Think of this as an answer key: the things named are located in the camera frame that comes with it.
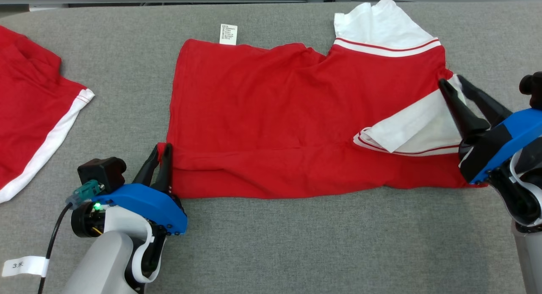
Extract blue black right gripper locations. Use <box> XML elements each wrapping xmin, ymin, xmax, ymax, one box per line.
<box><xmin>438</xmin><ymin>75</ymin><xmax>542</xmax><ymax>185</ymax></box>

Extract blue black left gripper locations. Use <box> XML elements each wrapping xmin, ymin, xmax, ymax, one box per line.
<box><xmin>91</xmin><ymin>143</ymin><xmax>188</xmax><ymax>236</ymax></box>

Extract red T-shirt white sleeves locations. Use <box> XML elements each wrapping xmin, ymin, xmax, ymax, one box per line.
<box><xmin>164</xmin><ymin>0</ymin><xmax>487</xmax><ymax>200</ymax></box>

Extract teal left camera connector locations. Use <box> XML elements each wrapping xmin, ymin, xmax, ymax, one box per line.
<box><xmin>66</xmin><ymin>180</ymin><xmax>104</xmax><ymax>210</ymax></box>

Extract thin black camera cable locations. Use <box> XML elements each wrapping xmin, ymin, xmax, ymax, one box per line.
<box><xmin>37</xmin><ymin>202</ymin><xmax>73</xmax><ymax>294</ymax></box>

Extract white paper cable label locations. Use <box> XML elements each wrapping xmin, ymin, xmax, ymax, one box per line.
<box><xmin>1</xmin><ymin>256</ymin><xmax>50</xmax><ymax>278</ymax></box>

